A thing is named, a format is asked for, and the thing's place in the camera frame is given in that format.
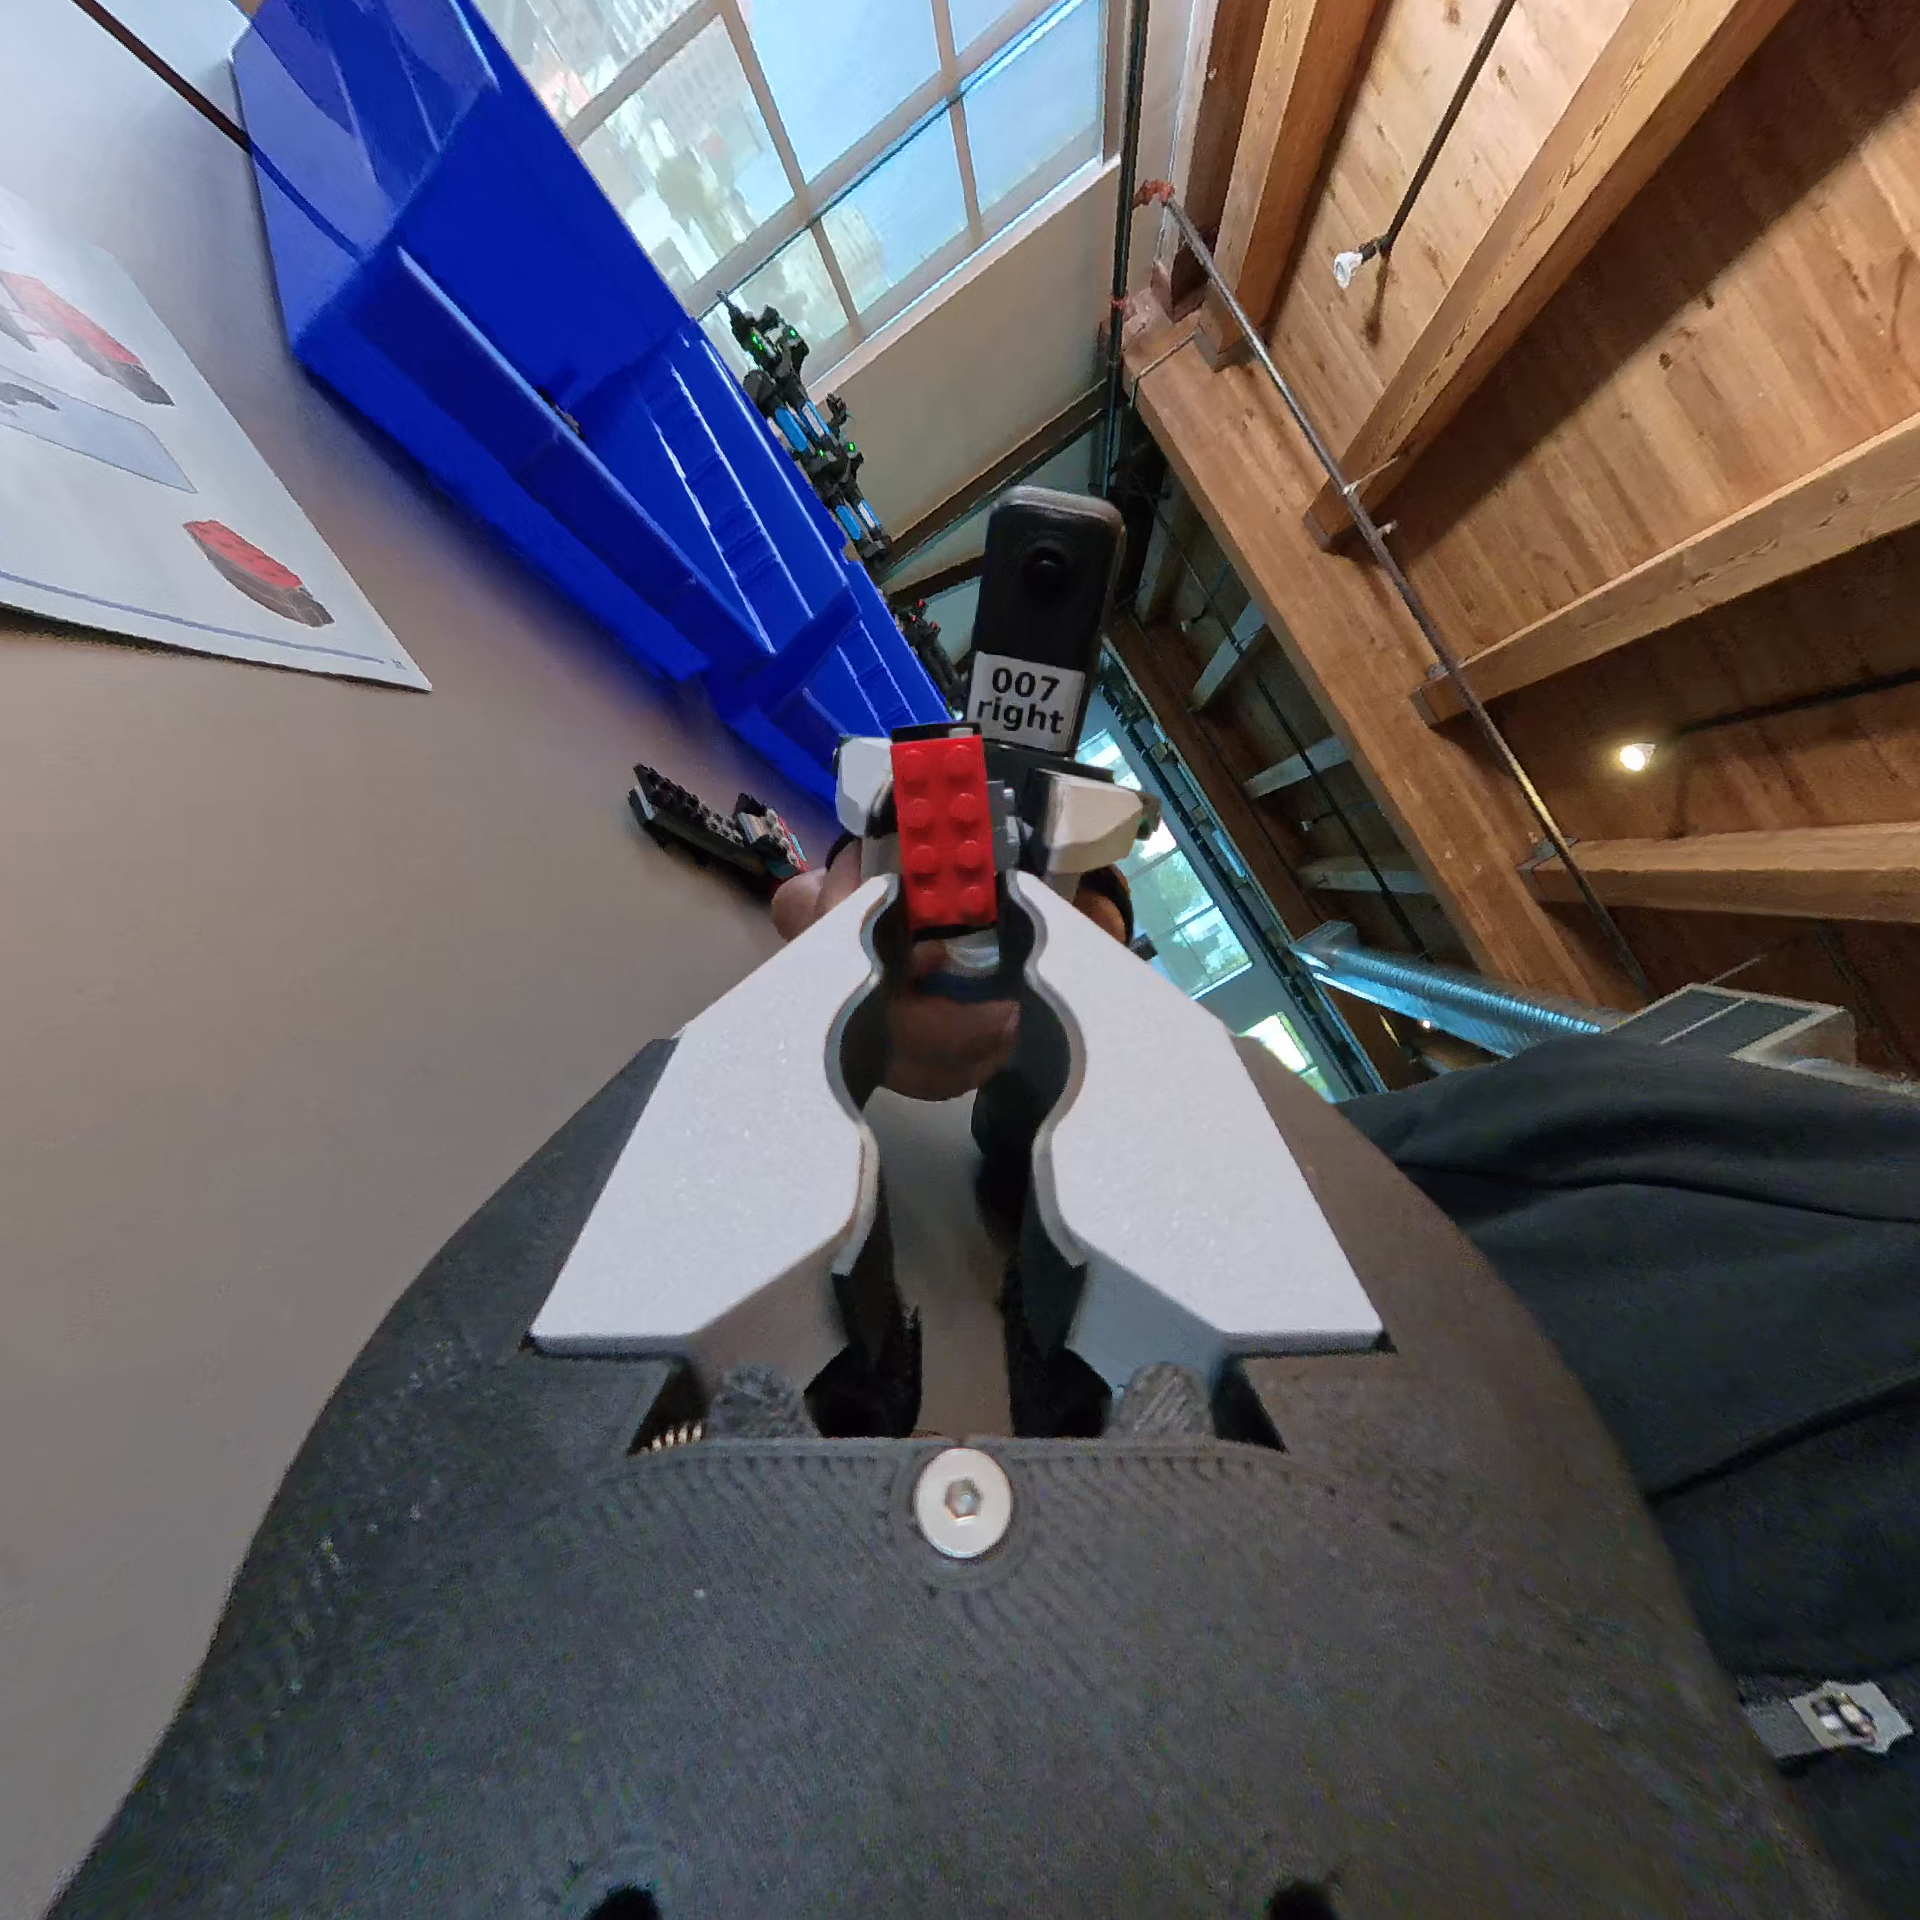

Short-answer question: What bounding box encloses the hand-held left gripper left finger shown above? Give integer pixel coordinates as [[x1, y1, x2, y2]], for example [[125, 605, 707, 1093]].
[[529, 872, 923, 1438]]

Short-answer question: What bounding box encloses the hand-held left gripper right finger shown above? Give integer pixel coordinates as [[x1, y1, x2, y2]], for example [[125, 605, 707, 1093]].
[[999, 870, 1392, 1430]]

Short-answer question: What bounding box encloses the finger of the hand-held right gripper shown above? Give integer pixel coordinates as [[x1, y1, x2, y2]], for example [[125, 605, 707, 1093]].
[[832, 733, 903, 838], [1031, 759, 1165, 876]]

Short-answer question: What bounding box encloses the red grey brick model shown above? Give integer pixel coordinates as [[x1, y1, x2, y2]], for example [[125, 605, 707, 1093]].
[[885, 722, 1007, 942]]

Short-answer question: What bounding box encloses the person's right hand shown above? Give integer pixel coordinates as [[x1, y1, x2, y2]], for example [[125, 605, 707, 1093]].
[[771, 862, 1028, 1105]]

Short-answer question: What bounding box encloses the black brick base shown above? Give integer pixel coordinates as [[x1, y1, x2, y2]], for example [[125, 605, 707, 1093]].
[[626, 759, 815, 889]]

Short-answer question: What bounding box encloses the threaded metal rod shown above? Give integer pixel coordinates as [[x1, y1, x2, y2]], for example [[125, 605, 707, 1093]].
[[1144, 182, 1656, 994]]

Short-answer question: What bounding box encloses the large paned window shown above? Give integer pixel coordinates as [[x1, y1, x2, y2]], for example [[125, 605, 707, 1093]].
[[481, 0, 1115, 349]]

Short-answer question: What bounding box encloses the person's black jacket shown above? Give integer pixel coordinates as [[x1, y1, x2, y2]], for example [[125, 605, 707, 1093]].
[[1332, 1034, 1920, 1920]]

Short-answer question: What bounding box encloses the white vent grille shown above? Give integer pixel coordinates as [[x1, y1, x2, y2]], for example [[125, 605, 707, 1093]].
[[1616, 983, 1856, 1070]]

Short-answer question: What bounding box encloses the brick instruction booklet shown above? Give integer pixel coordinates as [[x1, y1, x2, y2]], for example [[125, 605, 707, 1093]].
[[0, 180, 434, 694]]

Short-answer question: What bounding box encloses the silver air duct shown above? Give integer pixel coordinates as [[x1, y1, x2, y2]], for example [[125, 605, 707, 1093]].
[[1289, 919, 1626, 1046]]

